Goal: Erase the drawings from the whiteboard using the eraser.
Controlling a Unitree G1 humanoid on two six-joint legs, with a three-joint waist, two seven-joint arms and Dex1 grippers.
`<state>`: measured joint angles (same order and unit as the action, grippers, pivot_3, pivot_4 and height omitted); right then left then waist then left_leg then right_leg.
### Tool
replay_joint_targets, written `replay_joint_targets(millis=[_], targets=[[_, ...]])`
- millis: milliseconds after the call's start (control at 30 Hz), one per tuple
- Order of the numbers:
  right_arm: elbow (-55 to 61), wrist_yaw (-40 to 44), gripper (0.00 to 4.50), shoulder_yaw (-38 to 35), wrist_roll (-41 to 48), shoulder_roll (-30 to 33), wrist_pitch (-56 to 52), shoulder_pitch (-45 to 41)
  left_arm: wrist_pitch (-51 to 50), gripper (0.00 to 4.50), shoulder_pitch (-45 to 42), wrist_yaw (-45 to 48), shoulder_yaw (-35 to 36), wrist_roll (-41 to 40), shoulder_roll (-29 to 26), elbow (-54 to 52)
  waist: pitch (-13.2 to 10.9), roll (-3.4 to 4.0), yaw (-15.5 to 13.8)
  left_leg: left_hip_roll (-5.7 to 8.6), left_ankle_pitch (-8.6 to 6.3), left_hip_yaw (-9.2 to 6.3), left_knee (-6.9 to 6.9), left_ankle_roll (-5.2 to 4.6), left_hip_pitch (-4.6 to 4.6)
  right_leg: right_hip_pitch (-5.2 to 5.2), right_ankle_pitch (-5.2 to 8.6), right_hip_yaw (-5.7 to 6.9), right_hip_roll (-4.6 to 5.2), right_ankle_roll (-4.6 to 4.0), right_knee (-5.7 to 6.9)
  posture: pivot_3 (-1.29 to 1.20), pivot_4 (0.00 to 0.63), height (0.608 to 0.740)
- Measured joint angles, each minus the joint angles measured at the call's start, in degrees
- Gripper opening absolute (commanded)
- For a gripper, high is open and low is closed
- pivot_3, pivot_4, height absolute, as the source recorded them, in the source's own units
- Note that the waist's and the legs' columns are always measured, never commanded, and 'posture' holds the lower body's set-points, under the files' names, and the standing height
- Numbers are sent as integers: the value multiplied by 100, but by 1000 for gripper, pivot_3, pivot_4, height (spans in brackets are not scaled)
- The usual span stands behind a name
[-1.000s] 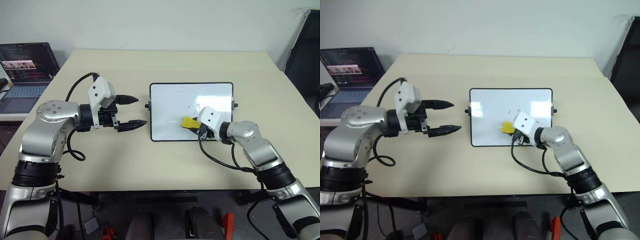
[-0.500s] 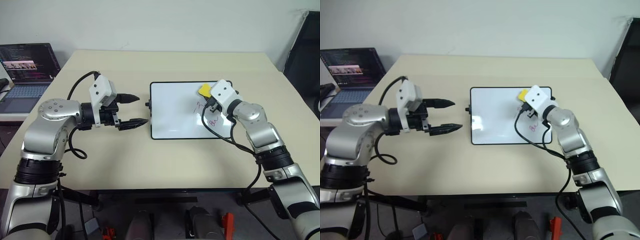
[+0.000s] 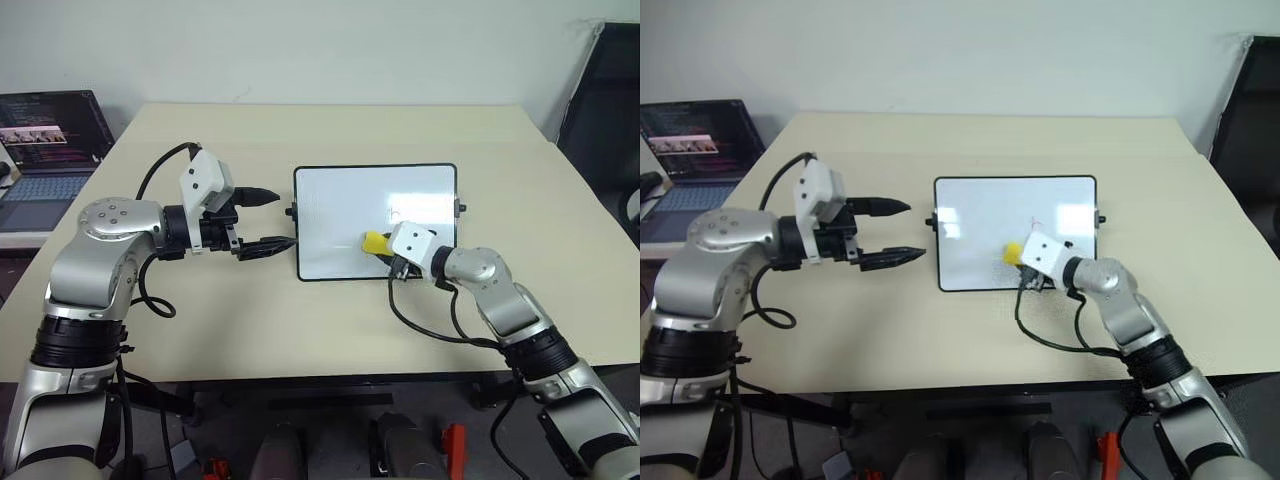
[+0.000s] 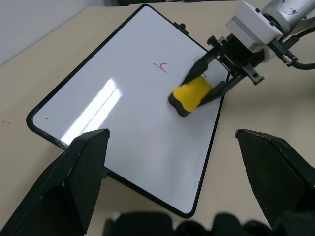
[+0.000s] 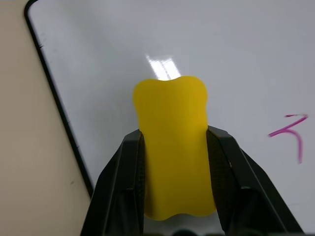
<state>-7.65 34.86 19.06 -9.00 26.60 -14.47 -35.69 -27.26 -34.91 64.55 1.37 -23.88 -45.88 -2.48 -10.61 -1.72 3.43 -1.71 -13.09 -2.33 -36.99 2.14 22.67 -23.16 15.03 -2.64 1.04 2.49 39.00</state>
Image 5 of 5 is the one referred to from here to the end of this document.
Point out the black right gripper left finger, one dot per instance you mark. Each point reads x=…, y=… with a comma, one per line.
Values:
x=118, y=186

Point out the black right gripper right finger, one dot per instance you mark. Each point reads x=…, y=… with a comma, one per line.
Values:
x=243, y=189

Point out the yellow whiteboard eraser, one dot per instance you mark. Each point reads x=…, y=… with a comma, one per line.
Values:
x=172, y=147

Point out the black-framed whiteboard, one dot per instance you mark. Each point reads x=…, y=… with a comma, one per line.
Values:
x=172, y=49

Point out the pink marker drawing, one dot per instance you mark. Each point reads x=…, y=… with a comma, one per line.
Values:
x=294, y=134

